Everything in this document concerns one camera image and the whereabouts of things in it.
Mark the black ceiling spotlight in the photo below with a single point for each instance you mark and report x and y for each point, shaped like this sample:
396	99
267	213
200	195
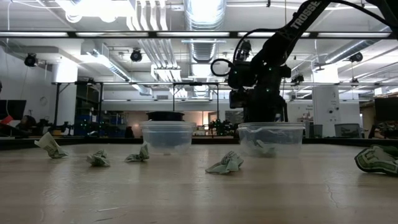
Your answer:
298	79
356	57
244	49
30	59
136	55

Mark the white column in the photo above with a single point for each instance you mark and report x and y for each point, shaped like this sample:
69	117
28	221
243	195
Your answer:
326	110

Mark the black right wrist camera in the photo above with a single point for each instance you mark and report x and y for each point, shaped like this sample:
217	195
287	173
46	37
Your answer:
241	74

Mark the black aluminium rig frame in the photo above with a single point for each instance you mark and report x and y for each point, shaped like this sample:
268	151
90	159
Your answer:
342	141

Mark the round clear plastic bin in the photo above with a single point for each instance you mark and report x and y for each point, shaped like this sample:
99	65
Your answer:
168	137

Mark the red and white object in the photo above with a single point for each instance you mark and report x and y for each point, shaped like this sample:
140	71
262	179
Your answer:
6	119

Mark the grey storage crate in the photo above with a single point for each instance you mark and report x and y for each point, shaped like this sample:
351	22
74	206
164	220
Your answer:
347	130

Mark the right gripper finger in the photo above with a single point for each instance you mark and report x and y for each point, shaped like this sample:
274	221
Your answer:
238	98
265	105

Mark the silver ventilation duct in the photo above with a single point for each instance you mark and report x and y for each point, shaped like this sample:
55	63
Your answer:
203	18

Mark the rectangular clear plastic bin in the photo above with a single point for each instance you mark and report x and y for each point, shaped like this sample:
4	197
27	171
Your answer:
290	137

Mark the person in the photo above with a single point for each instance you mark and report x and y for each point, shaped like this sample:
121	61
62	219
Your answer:
28	121

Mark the black rail with light strips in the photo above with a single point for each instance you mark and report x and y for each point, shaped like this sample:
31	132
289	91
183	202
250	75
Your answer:
152	34

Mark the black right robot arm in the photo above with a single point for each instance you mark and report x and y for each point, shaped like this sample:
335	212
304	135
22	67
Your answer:
298	25

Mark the black shelving rack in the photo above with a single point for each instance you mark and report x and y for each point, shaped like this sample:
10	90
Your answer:
84	96

